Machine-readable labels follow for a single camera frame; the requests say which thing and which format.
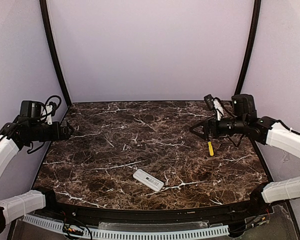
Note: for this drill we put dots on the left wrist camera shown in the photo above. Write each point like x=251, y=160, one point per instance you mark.
x=50, y=108

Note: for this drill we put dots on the left black frame post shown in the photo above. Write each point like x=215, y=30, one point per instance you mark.
x=53, y=51

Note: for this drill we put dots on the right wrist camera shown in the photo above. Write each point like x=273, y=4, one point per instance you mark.
x=214, y=105

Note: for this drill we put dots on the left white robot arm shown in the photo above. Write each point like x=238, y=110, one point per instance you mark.
x=34, y=123

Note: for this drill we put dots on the black front table rail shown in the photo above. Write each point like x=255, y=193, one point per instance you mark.
x=229, y=214

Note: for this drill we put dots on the right black frame post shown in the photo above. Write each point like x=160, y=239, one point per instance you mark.
x=249, y=46

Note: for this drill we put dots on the black frame post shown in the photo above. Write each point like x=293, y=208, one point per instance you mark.
x=53, y=51
x=249, y=46

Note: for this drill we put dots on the white remote control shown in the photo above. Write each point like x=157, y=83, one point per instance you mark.
x=148, y=180

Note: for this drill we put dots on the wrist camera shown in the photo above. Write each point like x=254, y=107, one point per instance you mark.
x=50, y=108
x=214, y=105

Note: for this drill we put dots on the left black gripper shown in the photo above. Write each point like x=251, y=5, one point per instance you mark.
x=62, y=130

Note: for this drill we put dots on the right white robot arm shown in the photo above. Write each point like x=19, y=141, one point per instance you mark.
x=243, y=120

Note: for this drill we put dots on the yellow handled screwdriver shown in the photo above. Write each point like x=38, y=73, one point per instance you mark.
x=210, y=148

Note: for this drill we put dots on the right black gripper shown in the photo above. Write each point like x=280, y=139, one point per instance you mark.
x=210, y=128

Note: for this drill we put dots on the white slotted cable duct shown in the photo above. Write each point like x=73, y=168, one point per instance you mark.
x=78, y=232

